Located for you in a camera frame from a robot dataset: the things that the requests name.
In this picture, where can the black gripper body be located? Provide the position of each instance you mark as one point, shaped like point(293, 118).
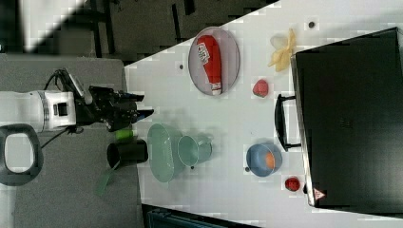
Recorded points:
point(107, 107)

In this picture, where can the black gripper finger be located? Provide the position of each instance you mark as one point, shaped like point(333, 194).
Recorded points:
point(133, 97)
point(142, 114)

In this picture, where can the green plastic strainer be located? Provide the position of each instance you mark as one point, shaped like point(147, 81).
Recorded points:
point(163, 145)

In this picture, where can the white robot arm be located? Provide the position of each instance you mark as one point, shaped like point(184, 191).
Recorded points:
point(25, 115)

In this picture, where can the black cylindrical container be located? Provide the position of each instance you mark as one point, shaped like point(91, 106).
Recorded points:
point(122, 154)

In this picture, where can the green plastic cup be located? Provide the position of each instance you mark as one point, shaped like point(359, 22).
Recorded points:
point(194, 150)

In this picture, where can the green plastic spatula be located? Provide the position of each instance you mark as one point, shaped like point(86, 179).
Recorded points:
point(104, 179)

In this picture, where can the red ketchup bottle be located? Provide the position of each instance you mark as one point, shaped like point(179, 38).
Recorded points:
point(210, 57)

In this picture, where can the grey round plate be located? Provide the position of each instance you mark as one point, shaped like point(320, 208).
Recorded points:
point(230, 61)

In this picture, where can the blue bowl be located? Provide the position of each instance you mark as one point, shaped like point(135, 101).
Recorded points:
point(255, 158)

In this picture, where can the toy strawberry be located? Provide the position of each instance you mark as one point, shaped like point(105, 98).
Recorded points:
point(261, 88)

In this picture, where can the orange toy fruit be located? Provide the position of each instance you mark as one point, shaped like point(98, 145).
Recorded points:
point(270, 160)

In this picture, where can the peeled toy banana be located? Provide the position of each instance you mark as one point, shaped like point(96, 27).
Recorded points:
point(281, 57)

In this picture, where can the black toaster oven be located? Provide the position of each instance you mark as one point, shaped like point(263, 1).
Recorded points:
point(349, 97)

